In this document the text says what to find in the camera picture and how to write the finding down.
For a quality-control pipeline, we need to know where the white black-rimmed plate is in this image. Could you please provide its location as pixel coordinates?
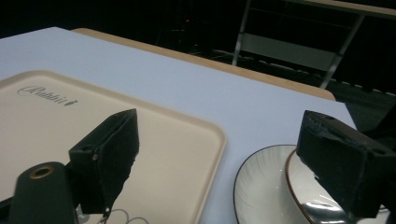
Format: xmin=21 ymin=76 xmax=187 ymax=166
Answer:
xmin=233 ymin=144 xmax=312 ymax=224

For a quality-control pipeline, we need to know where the metal-framed wooden table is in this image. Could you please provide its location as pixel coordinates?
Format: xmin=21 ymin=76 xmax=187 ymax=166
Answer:
xmin=232 ymin=0 xmax=396 ymax=90

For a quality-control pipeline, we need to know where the white table mat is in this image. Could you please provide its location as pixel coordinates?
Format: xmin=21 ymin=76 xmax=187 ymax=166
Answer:
xmin=0 ymin=26 xmax=358 ymax=224

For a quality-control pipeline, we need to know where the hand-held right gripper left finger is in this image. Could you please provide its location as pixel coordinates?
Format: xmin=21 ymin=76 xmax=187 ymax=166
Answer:
xmin=68 ymin=107 xmax=140 ymax=217

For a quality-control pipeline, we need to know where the white brown-rimmed plate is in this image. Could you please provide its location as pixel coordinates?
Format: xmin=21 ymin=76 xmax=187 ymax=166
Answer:
xmin=284 ymin=148 xmax=390 ymax=224

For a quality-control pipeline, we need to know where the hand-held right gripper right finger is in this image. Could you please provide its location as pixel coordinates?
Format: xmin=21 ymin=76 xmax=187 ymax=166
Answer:
xmin=295 ymin=109 xmax=396 ymax=220

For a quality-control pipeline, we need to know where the beige plastic tray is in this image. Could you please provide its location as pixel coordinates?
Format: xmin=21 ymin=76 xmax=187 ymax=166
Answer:
xmin=0 ymin=69 xmax=228 ymax=224

